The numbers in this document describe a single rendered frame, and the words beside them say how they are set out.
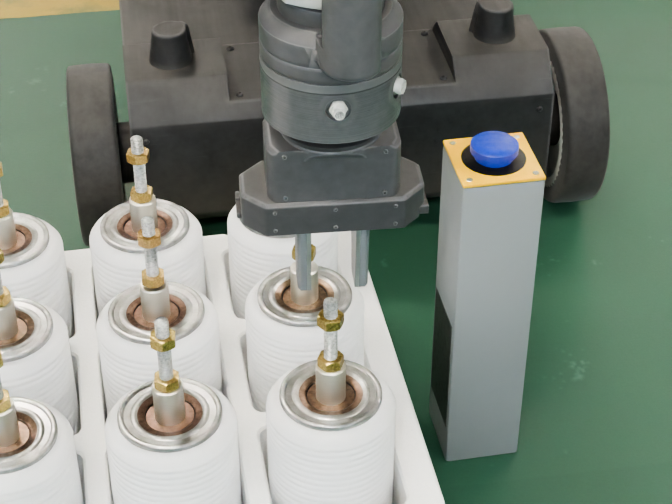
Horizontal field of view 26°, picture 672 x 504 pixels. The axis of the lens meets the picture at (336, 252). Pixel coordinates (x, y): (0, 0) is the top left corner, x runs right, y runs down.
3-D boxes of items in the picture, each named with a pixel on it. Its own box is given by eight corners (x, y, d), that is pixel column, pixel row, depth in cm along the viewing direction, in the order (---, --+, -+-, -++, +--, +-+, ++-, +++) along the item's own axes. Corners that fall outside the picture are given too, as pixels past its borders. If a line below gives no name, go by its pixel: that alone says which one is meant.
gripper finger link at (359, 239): (355, 293, 99) (356, 219, 96) (350, 265, 102) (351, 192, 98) (379, 292, 99) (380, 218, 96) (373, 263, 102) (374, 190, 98)
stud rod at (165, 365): (171, 394, 105) (164, 313, 100) (178, 402, 104) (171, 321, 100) (159, 399, 104) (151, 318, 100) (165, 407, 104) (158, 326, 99)
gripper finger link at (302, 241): (307, 267, 102) (306, 194, 98) (312, 296, 99) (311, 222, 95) (285, 269, 101) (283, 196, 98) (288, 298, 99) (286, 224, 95)
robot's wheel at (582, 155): (513, 143, 181) (526, -2, 169) (552, 140, 181) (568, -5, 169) (558, 238, 165) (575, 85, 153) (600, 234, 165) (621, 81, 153)
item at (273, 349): (324, 514, 122) (323, 351, 111) (230, 471, 126) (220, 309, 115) (382, 445, 128) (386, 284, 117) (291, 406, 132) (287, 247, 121)
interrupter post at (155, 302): (135, 320, 114) (132, 287, 112) (152, 303, 116) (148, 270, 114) (161, 329, 113) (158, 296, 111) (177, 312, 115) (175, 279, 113)
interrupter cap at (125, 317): (89, 330, 113) (88, 323, 113) (142, 276, 119) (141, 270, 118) (172, 359, 111) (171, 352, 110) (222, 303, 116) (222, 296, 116)
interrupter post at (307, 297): (309, 312, 115) (308, 279, 113) (283, 302, 116) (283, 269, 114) (325, 296, 117) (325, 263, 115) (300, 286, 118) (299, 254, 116)
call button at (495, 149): (463, 152, 122) (465, 131, 121) (509, 147, 123) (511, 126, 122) (476, 178, 119) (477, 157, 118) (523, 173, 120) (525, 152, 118)
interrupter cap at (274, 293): (319, 341, 112) (319, 334, 112) (238, 309, 115) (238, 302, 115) (369, 289, 117) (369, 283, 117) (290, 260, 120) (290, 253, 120)
